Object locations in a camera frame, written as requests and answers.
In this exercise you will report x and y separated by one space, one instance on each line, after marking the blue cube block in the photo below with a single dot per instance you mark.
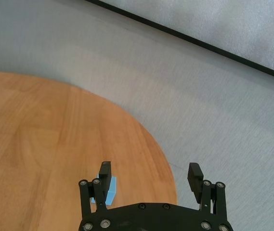
112 190

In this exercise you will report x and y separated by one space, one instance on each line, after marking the black baseboard strip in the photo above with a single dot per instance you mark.
189 37

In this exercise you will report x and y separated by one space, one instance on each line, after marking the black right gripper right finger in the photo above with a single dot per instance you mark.
195 179

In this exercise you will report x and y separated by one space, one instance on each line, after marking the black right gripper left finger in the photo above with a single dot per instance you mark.
105 178

